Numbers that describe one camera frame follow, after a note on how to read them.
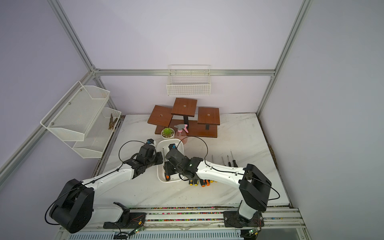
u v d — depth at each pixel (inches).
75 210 16.3
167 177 33.0
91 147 35.4
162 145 34.6
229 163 37.4
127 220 27.2
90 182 18.2
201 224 28.9
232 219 29.4
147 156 27.1
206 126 43.7
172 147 28.2
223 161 37.6
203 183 33.0
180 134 38.6
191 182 33.0
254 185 16.9
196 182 33.0
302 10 27.2
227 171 19.2
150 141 31.4
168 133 38.6
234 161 37.4
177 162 23.4
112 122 38.5
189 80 38.4
